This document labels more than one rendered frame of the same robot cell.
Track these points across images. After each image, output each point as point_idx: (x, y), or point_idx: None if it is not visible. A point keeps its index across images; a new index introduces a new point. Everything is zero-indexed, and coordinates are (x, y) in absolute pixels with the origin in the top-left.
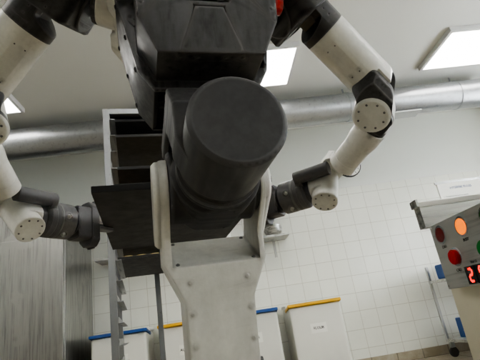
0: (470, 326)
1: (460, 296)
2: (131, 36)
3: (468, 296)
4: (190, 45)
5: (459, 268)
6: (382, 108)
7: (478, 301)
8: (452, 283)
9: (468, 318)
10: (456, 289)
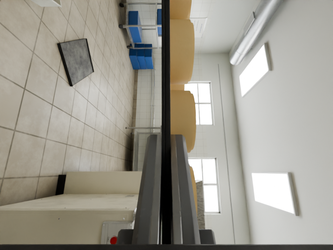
0: (87, 218)
1: (101, 218)
2: None
3: (100, 224)
4: None
5: (108, 240)
6: None
7: (97, 231)
8: (104, 229)
9: (91, 218)
10: (104, 217)
